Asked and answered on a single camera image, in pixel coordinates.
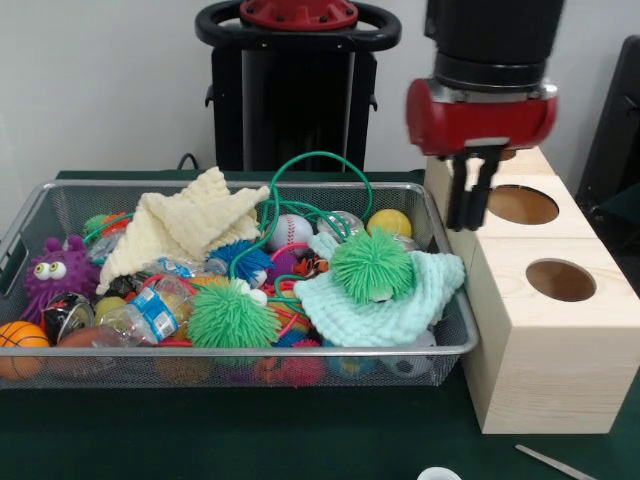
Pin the green spiky rubber ball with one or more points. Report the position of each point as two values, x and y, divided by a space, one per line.
372 265

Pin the crushed bottle with blue label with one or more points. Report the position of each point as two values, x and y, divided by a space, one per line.
140 315

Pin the white toy baseball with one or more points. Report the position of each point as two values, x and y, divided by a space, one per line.
290 232

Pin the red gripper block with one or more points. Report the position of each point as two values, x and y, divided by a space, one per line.
475 122

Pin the green spiky ball with eyes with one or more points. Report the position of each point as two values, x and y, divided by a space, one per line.
230 315

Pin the orange toy basketball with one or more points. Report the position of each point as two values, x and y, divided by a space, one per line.
22 340

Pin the yellow green tennis ball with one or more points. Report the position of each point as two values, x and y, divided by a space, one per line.
110 306

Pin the soda can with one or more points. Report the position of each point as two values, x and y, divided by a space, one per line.
67 312

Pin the wooden box with three holes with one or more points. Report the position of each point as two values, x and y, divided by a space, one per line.
550 375

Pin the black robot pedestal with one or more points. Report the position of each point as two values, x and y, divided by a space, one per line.
295 100

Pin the mint green knitted cloth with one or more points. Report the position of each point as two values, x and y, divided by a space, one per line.
380 320

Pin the cream knitted cloth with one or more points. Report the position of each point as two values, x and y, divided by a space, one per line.
190 220

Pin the purple spiky monster toy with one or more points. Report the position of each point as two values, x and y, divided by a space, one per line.
52 275

